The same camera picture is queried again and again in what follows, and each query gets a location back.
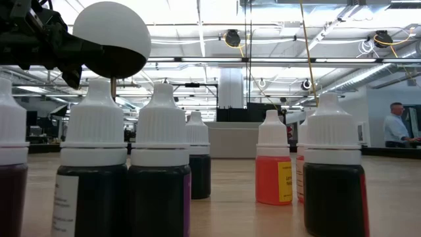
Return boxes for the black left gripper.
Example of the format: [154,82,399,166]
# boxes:
[0,0,106,90]

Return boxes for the dark bottle white label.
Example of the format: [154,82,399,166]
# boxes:
[51,78,128,237]

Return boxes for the dark red food coloring bottle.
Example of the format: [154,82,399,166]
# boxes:
[0,77,30,237]

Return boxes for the dark bottle purple label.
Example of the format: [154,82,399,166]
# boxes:
[126,82,192,237]

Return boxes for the small dark food coloring bottle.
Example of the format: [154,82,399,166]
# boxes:
[185,111,212,200]

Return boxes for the orange bottle yellow label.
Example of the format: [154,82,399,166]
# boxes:
[255,109,293,206]

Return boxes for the orange-red food coloring bottle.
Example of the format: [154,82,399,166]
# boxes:
[295,110,316,203]

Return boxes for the dark bottle red label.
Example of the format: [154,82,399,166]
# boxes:
[302,92,371,237]

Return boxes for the black angled monitor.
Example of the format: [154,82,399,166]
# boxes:
[49,104,68,118]

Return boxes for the white globe table lamp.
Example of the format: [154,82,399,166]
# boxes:
[72,1,152,101]

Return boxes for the white square column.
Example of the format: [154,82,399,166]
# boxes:
[218,68,245,109]

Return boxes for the black equipment box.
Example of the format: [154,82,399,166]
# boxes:
[216,101,284,123]

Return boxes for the white plastic storage bin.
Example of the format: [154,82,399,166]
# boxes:
[204,111,285,160]

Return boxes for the black vertical pole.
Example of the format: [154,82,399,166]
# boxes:
[243,0,253,109]

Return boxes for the long ceiling light bar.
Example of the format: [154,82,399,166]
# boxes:
[146,56,421,65]

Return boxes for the person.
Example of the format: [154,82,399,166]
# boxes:
[383,101,421,149]

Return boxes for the black metal frame rig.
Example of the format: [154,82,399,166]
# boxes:
[170,82,219,113]

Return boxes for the yellow hanging cable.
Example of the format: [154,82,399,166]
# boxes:
[298,0,320,108]

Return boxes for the silver ventilation duct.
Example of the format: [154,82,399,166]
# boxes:
[324,42,421,95]

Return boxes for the white coiled cable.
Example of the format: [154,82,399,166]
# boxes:
[357,38,376,57]

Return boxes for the black table edge rail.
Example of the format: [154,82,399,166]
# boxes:
[28,143,421,159]

